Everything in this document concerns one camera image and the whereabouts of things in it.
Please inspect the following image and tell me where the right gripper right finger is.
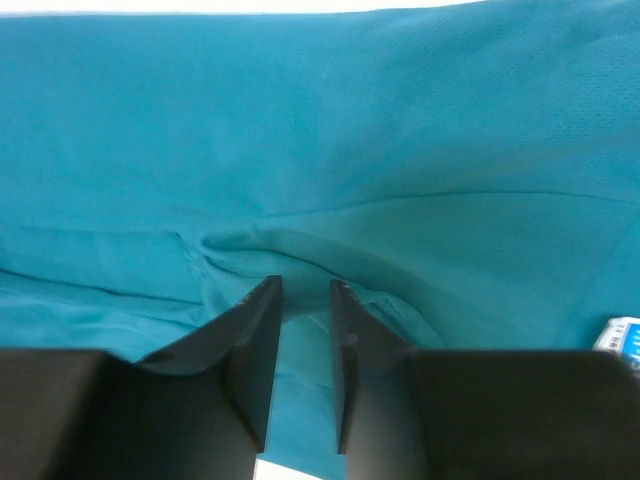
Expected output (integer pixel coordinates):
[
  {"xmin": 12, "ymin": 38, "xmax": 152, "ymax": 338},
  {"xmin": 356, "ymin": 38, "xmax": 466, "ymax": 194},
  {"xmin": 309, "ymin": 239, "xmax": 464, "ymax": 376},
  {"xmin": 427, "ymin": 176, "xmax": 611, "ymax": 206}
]
[{"xmin": 329, "ymin": 280, "xmax": 422, "ymax": 454}]

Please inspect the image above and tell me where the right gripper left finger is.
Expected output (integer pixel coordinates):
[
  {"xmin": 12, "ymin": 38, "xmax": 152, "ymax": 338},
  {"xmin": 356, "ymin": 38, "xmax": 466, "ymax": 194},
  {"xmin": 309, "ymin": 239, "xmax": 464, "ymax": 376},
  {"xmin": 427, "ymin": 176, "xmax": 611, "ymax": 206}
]
[{"xmin": 138, "ymin": 275, "xmax": 283, "ymax": 453}]

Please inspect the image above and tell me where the teal t-shirt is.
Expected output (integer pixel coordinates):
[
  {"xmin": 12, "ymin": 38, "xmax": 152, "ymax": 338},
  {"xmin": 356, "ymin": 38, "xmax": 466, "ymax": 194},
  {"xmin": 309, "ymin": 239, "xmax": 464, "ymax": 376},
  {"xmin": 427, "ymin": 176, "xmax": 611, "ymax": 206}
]
[{"xmin": 1, "ymin": 1, "xmax": 639, "ymax": 479}]

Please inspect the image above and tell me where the white clothing tag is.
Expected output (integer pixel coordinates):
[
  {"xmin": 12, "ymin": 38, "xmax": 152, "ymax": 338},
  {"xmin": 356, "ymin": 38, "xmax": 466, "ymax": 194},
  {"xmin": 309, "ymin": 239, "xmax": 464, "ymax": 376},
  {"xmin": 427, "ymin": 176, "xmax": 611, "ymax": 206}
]
[{"xmin": 593, "ymin": 317, "xmax": 640, "ymax": 375}]

